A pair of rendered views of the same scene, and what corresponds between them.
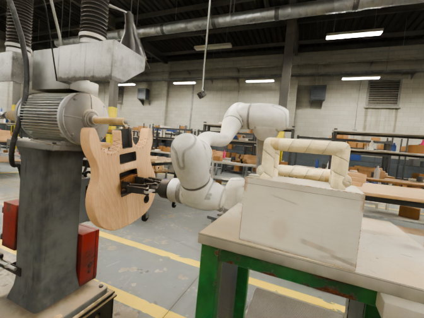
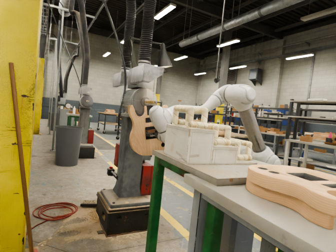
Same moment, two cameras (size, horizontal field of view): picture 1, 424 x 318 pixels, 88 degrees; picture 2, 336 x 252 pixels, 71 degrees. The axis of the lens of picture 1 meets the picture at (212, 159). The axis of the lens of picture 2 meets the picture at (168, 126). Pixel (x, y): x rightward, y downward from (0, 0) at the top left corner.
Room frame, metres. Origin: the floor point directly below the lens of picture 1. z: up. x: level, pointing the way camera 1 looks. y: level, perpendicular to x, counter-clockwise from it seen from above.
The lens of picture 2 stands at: (-0.45, -0.98, 1.16)
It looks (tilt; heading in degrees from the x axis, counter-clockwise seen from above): 3 degrees down; 40
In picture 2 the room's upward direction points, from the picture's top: 6 degrees clockwise
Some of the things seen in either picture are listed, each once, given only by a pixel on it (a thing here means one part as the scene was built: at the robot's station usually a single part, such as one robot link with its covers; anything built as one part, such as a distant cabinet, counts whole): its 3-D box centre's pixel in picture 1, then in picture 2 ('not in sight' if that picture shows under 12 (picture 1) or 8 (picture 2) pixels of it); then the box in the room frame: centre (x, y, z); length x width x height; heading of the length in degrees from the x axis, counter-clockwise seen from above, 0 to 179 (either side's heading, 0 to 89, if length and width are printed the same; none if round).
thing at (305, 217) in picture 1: (297, 212); (187, 142); (0.60, -0.25, 1.02); 0.27 x 0.15 x 0.17; 66
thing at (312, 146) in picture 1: (303, 146); (183, 108); (0.55, -0.23, 1.20); 0.20 x 0.03 x 0.03; 65
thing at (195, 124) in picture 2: (342, 179); (197, 124); (0.55, -0.33, 1.12); 0.11 x 0.03 x 0.03; 156
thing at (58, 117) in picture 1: (65, 118); (138, 101); (1.15, 0.77, 1.25); 0.41 x 0.27 x 0.26; 68
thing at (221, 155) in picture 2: not in sight; (210, 150); (0.74, -0.31, 0.98); 0.27 x 0.16 x 0.09; 66
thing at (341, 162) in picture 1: (340, 168); (190, 118); (0.52, -0.30, 1.15); 0.03 x 0.03 x 0.09
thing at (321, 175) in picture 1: (303, 173); (207, 126); (0.70, -0.29, 1.12); 0.20 x 0.03 x 0.03; 65
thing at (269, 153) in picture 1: (267, 161); (175, 116); (0.59, -0.15, 1.15); 0.03 x 0.03 x 0.09
